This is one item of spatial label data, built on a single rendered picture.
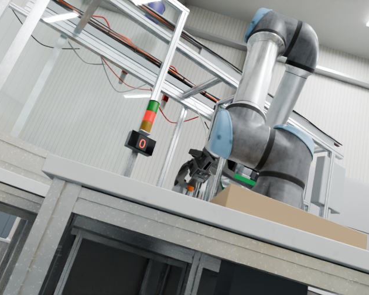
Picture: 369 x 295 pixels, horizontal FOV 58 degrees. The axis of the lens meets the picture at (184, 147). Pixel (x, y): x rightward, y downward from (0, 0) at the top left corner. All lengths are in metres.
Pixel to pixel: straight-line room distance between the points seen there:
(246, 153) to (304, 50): 0.43
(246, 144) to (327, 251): 0.35
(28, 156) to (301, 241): 0.75
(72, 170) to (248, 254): 0.30
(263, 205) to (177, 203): 0.22
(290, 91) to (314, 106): 5.90
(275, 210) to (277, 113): 0.53
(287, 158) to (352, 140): 6.28
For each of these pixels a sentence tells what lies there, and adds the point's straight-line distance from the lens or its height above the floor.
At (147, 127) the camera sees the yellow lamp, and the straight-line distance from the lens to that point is 1.46.
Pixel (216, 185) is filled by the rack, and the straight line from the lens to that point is 1.55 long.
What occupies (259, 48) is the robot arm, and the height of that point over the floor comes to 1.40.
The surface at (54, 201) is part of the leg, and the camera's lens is 0.55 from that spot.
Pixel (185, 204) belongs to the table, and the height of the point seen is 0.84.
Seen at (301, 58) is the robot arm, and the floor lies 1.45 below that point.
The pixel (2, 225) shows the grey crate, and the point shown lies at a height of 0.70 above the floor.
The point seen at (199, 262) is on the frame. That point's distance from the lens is 1.16.
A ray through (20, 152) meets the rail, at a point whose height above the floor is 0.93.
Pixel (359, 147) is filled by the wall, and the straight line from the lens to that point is 7.14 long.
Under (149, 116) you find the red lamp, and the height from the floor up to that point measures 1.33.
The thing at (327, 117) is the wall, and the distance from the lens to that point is 7.05.
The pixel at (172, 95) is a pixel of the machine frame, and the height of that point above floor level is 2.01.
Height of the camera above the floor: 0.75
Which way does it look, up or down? 20 degrees up
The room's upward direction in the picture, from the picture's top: 17 degrees clockwise
